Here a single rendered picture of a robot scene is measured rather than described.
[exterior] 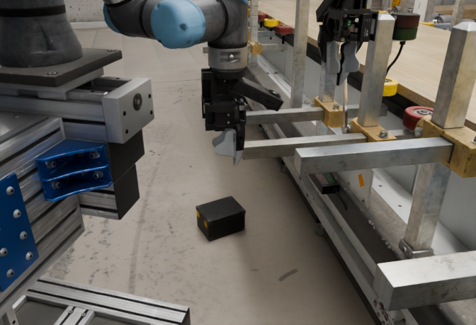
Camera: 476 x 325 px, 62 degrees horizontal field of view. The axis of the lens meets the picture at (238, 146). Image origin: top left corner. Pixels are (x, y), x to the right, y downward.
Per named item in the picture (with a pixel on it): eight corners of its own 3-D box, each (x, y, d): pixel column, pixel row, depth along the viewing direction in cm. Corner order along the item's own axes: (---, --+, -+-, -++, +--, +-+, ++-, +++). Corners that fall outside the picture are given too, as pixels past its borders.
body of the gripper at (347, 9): (336, 46, 71) (343, -28, 66) (319, 38, 78) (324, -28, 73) (375, 44, 72) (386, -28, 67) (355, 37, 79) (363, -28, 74)
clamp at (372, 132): (372, 161, 85) (375, 139, 83) (346, 136, 97) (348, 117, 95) (396, 158, 86) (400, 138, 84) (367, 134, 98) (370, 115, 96)
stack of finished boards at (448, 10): (503, 16, 799) (506, 8, 792) (403, 22, 735) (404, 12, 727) (472, 12, 865) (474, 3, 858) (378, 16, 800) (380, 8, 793)
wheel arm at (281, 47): (203, 54, 197) (202, 46, 195) (202, 53, 200) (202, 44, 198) (287, 52, 204) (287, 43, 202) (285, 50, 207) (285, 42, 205)
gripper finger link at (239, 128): (232, 144, 83) (231, 105, 79) (240, 143, 83) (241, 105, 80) (236, 154, 79) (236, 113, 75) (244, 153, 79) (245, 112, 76)
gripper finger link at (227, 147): (213, 166, 84) (212, 126, 80) (241, 163, 85) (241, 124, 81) (215, 173, 82) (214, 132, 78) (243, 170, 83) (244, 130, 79)
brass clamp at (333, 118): (325, 128, 108) (327, 111, 106) (309, 111, 120) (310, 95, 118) (346, 127, 109) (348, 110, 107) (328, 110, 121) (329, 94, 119)
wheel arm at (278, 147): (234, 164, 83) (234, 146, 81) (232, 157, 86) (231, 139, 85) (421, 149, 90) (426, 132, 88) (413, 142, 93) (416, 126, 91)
